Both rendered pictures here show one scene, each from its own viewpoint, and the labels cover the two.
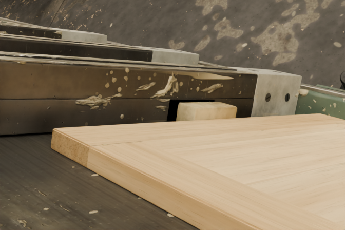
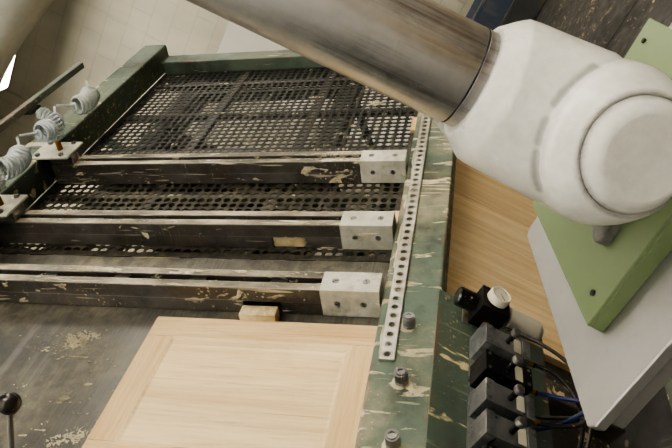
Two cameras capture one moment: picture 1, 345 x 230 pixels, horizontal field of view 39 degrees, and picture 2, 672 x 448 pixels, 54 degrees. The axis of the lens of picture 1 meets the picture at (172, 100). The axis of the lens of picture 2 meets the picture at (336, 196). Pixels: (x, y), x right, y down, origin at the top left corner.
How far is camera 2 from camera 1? 138 cm
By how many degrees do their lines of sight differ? 61
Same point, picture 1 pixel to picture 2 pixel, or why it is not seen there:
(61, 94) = (176, 296)
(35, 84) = (162, 292)
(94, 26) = not seen: outside the picture
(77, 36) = (374, 163)
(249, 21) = not seen: outside the picture
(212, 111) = (252, 316)
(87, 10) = not seen: outside the picture
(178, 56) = (366, 228)
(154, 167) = (141, 356)
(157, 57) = (344, 229)
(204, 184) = (137, 372)
